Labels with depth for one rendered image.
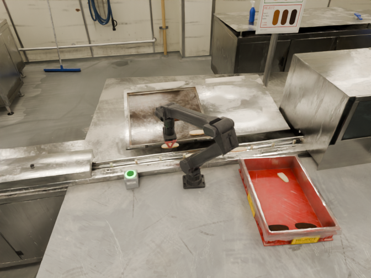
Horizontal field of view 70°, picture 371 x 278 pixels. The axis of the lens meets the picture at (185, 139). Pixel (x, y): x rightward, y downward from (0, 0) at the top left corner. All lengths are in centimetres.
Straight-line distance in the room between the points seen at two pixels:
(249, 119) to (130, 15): 357
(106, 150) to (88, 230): 55
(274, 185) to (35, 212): 135
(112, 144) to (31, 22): 375
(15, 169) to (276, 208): 136
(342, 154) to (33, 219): 179
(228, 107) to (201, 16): 310
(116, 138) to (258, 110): 98
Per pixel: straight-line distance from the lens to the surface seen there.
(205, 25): 486
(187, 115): 117
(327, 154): 163
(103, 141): 180
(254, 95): 200
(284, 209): 143
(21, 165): 167
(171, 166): 149
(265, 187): 149
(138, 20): 499
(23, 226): 190
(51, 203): 170
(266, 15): 217
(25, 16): 525
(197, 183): 141
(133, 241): 128
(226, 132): 104
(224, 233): 129
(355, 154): 175
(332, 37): 370
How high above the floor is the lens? 192
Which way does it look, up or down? 39 degrees down
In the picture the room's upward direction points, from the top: straight up
